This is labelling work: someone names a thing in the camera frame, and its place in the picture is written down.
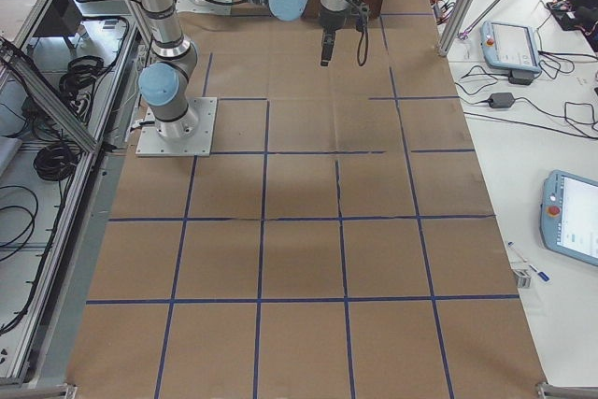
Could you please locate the blue white pen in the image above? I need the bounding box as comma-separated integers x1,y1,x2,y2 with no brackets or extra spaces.
507,241,550,282

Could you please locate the black power adapter brick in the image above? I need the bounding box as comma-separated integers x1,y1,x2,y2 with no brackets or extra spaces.
488,93,516,109

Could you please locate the near blue teach pendant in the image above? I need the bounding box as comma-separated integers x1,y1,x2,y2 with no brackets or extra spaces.
540,170,598,266

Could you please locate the coiled black cable bundle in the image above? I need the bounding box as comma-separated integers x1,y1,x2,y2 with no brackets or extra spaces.
33,139,81,183

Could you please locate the far blue teach pendant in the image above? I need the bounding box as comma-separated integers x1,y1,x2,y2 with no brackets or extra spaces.
480,21,541,74

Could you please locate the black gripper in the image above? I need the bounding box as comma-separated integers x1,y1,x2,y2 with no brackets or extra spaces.
319,0,370,66

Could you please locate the small grey binder clip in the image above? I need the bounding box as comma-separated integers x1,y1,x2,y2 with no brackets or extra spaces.
512,269,532,289

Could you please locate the arm square base plate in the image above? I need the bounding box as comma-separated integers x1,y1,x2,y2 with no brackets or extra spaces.
135,97,218,157

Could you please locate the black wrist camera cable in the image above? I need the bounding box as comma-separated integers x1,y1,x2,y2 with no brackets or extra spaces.
352,0,371,67

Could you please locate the blue teach pendant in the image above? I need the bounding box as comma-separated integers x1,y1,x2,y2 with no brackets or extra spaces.
540,170,598,266
480,21,541,74

